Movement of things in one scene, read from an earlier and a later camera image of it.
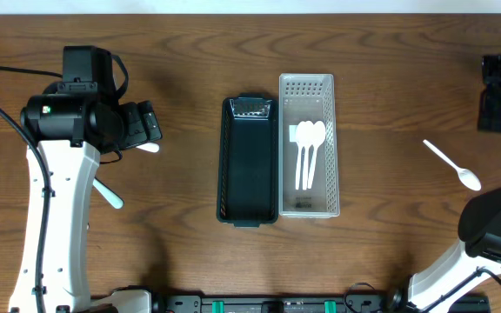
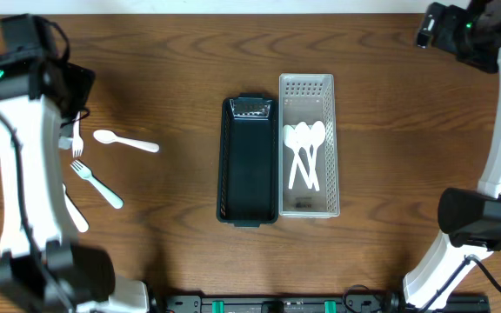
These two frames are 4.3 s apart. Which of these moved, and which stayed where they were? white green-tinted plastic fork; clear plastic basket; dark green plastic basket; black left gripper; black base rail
Moved: black left gripper
Stayed: dark green plastic basket; white green-tinted plastic fork; clear plastic basket; black base rail
